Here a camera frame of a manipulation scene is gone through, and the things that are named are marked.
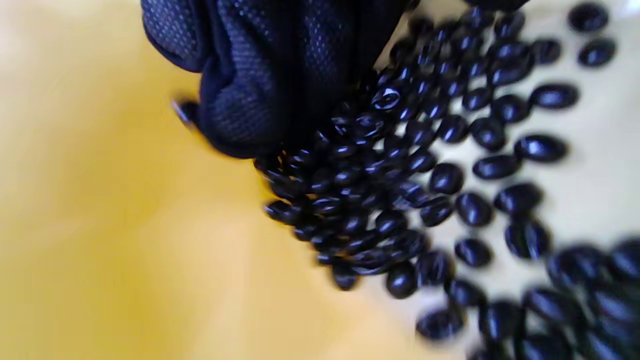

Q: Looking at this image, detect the person's left hand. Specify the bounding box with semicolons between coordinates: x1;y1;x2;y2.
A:
140;0;416;160

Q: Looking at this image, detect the pile of dark coffee beans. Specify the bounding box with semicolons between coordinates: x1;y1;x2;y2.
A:
172;0;640;360

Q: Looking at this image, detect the yellow plastic basin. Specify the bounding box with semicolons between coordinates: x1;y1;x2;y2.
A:
0;0;640;360

